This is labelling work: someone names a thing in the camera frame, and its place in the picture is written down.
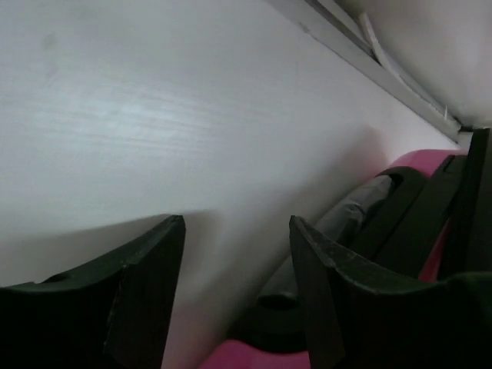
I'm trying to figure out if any aluminium frame rail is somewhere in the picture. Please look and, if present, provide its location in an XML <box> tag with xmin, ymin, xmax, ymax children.
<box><xmin>268</xmin><ymin>1</ymin><xmax>491</xmax><ymax>141</ymax></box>

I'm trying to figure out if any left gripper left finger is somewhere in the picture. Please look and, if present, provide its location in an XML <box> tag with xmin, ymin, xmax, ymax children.
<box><xmin>1</xmin><ymin>215</ymin><xmax>185</xmax><ymax>368</ymax></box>

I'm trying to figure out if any pink hard-shell suitcase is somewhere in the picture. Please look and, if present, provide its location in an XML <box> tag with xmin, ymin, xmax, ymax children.
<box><xmin>199</xmin><ymin>128</ymin><xmax>492</xmax><ymax>369</ymax></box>

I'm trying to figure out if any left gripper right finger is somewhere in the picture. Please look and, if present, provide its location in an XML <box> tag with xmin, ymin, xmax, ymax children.
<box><xmin>289</xmin><ymin>216</ymin><xmax>491</xmax><ymax>368</ymax></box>

